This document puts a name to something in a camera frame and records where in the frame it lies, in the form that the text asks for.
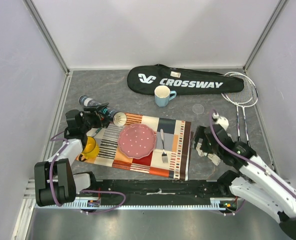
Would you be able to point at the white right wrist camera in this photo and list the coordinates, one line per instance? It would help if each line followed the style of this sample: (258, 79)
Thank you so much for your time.
(220, 120)

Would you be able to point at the teal handled knife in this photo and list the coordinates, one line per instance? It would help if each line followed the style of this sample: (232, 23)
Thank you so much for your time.
(96, 132)

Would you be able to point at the silver fork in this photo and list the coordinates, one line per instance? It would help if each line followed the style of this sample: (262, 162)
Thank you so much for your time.
(164, 154)

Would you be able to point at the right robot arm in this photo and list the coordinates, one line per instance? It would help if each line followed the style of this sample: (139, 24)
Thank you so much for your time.
(253, 180)

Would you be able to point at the pink dotted plate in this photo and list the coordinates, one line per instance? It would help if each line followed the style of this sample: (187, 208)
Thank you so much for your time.
(137, 141)

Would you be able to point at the clear plastic tube lid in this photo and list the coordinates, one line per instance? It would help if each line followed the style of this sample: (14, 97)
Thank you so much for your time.
(198, 109)

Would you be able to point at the white badminton racket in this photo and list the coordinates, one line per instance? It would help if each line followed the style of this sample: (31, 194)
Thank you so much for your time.
(245, 100)
(238, 100)

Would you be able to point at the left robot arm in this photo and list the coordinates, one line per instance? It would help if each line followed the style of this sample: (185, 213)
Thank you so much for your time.
(54, 180)

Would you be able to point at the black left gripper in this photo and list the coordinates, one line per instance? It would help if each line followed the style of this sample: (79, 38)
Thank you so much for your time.
(100, 123)

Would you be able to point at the blue ceramic mug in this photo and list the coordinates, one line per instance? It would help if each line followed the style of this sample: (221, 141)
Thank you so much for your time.
(163, 95)

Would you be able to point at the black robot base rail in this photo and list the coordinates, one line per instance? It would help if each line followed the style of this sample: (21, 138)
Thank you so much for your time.
(160, 192)

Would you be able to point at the yellow mug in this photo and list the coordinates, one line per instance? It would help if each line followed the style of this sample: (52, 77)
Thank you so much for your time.
(90, 151)

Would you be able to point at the white feather shuttlecock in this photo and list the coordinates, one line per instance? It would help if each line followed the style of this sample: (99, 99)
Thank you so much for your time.
(119, 119)
(214, 158)
(200, 152)

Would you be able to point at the black shuttlecock tube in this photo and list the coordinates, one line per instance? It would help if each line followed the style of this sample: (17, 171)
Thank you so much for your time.
(107, 113)

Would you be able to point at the colourful patchwork placemat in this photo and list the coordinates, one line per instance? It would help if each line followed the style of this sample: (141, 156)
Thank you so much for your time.
(177, 135)

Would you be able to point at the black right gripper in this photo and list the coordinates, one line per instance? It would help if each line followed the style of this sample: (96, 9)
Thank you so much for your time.
(201, 139)

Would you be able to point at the black Crossway racket bag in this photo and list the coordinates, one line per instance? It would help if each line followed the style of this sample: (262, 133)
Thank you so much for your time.
(144, 79)

